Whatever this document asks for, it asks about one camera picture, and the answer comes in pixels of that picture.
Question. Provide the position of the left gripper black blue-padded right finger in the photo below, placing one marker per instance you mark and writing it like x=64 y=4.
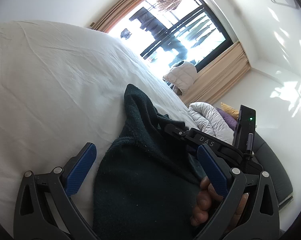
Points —
x=260 y=218

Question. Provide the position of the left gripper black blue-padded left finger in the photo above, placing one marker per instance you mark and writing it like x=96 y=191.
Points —
x=44 y=208

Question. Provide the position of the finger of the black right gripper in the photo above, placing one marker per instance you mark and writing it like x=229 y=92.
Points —
x=176 y=132

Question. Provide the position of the dark green knit sweater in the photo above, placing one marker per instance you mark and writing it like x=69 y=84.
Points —
x=147 y=182

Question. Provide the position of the person's right hand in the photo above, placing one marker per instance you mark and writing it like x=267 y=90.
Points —
x=205 y=198

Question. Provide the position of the purple pillow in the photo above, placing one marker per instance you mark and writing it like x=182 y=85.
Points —
x=230 y=121

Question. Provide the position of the grey folded duvet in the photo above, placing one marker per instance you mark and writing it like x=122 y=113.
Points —
x=209 y=121

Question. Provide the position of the yellow pillow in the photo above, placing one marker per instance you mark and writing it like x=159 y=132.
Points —
x=230 y=110

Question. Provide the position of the dark grey headboard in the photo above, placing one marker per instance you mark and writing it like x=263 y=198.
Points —
x=271 y=164

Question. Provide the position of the beige puffer jacket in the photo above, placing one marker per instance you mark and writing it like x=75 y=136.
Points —
x=181 y=76

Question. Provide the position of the beige right curtain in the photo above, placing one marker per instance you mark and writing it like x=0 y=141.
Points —
x=219 y=76

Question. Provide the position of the beige curtain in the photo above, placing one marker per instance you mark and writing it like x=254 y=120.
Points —
x=219 y=76
x=116 y=13

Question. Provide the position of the black framed window door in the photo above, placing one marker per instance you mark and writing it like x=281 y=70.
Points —
x=167 y=32

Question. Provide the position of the white bed sheet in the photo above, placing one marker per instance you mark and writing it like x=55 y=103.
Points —
x=62 y=86

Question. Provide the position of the beige left curtain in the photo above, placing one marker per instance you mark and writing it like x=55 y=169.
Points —
x=116 y=13

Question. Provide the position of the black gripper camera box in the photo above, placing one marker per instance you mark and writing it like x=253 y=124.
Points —
x=245 y=130

